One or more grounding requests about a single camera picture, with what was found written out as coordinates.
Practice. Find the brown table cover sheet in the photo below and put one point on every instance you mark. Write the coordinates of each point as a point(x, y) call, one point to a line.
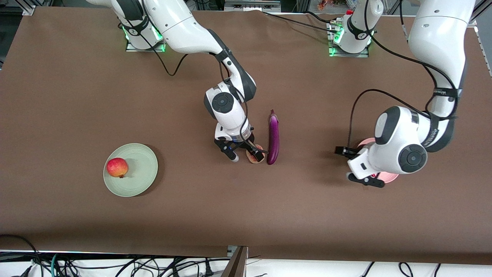
point(115, 96)

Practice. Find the long purple eggplant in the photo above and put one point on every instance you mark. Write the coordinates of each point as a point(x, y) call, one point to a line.
point(273, 138)

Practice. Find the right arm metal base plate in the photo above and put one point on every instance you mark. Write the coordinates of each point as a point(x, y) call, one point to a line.
point(130, 48)

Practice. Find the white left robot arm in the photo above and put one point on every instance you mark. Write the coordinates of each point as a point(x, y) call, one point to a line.
point(438, 38)

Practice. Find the pink round plate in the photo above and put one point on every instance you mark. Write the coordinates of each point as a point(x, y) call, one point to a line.
point(390, 178)

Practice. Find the light green round plate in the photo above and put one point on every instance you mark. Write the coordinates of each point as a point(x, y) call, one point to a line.
point(142, 169)

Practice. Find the grey metal device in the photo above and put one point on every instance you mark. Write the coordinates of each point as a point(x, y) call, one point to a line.
point(251, 4)

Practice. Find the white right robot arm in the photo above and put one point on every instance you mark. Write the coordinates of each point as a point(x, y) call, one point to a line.
point(180, 27)

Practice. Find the colourful background objects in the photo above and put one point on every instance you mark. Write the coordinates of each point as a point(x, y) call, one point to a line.
point(334, 4)

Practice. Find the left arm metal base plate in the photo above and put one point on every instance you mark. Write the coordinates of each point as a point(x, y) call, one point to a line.
point(334, 53)

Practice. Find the metal table edge post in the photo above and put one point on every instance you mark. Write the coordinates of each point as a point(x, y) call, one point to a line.
point(236, 263)

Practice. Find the aluminium frame profile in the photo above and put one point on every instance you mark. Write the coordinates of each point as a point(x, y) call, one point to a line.
point(482, 46)
point(30, 9)

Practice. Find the red apple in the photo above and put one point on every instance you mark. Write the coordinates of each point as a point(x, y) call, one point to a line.
point(117, 167)

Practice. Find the yellow-pink peach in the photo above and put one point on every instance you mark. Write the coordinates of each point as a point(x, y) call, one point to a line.
point(250, 157)

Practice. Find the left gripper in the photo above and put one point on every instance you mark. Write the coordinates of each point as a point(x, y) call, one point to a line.
point(343, 151)

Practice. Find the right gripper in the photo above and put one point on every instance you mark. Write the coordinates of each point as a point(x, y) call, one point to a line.
point(249, 142)

